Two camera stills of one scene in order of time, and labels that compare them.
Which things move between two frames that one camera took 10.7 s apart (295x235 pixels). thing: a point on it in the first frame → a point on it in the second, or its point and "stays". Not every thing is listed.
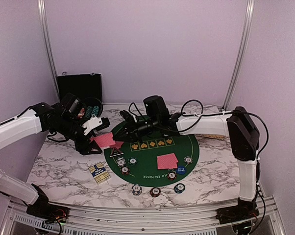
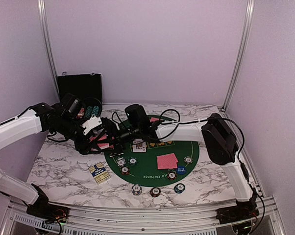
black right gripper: [132, 130] → [112, 132]
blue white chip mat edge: [188, 159] stays
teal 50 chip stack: [179, 188] stays
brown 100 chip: [172, 176] stays
